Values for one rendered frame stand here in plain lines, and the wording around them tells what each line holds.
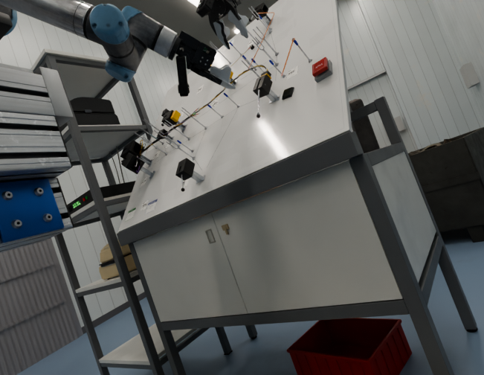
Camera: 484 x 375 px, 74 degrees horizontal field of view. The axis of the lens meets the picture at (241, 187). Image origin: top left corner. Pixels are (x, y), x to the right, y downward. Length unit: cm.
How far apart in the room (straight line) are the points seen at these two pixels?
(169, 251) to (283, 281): 55
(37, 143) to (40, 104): 7
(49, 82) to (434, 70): 874
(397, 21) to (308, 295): 861
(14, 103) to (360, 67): 955
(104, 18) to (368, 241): 85
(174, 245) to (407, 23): 851
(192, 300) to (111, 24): 106
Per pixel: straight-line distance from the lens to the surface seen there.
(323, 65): 108
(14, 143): 56
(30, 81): 63
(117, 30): 83
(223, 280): 128
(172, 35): 100
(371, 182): 91
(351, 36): 1014
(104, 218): 170
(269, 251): 110
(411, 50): 914
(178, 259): 142
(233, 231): 116
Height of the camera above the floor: 78
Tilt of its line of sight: 3 degrees up
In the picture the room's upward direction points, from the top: 20 degrees counter-clockwise
